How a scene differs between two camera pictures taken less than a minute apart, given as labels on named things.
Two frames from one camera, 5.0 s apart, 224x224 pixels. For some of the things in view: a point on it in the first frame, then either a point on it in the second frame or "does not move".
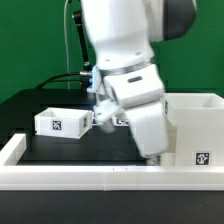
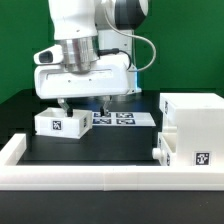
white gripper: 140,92 -> 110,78
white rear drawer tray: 63,122 does not move
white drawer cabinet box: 195,125 does not move
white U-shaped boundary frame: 100,178 does not move
